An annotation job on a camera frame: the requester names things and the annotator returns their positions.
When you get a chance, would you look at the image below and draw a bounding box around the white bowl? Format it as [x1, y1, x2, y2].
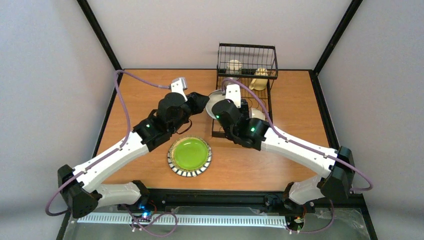
[205, 89, 226, 120]
[249, 108, 266, 120]

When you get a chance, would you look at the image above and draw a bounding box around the tall patterned ceramic cup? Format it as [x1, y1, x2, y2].
[226, 59, 243, 75]

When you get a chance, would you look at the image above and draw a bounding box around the yellow ceramic mug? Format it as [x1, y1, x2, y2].
[248, 68, 268, 91]

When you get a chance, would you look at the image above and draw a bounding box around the black wire dish rack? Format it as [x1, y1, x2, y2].
[211, 42, 279, 138]

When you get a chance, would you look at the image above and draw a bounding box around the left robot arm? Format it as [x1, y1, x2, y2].
[57, 92, 210, 219]

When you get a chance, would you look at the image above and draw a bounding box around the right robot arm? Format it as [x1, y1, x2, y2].
[209, 99, 354, 205]

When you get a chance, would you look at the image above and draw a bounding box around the green plate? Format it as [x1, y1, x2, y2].
[171, 137, 210, 171]

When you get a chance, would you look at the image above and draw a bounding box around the striped plate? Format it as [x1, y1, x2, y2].
[167, 135, 212, 178]

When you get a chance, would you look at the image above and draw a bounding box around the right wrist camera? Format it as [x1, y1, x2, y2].
[225, 84, 242, 109]

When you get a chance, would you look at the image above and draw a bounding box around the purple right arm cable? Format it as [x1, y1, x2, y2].
[221, 77, 375, 235]

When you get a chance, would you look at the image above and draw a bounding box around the white cable duct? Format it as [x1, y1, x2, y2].
[76, 212, 287, 229]

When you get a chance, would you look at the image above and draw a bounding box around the black enclosure frame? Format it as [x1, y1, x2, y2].
[78, 0, 378, 240]

